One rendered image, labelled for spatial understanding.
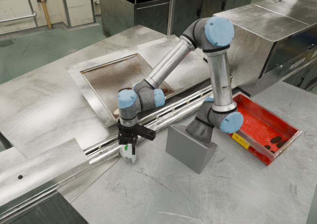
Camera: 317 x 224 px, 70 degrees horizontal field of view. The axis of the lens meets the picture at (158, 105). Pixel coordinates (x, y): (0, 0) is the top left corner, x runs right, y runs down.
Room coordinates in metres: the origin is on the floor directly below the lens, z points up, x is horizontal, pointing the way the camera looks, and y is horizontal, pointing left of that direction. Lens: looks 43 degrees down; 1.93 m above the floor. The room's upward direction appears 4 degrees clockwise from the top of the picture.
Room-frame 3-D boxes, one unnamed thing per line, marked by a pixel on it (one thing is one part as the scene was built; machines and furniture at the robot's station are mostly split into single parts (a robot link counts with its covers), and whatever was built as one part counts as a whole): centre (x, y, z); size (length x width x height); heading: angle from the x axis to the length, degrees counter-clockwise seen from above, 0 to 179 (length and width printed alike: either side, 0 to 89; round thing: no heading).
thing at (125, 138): (0.67, 0.13, 1.14); 0.09 x 0.08 x 0.12; 92
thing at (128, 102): (0.67, 0.12, 1.30); 0.09 x 0.08 x 0.11; 114
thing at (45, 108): (1.53, 0.35, 0.41); 1.80 x 1.16 x 0.82; 145
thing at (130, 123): (0.67, 0.12, 1.23); 0.08 x 0.08 x 0.05
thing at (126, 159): (0.75, 0.15, 0.84); 0.08 x 0.08 x 0.11; 40
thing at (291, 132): (1.03, -0.62, 0.88); 0.49 x 0.34 x 0.10; 41
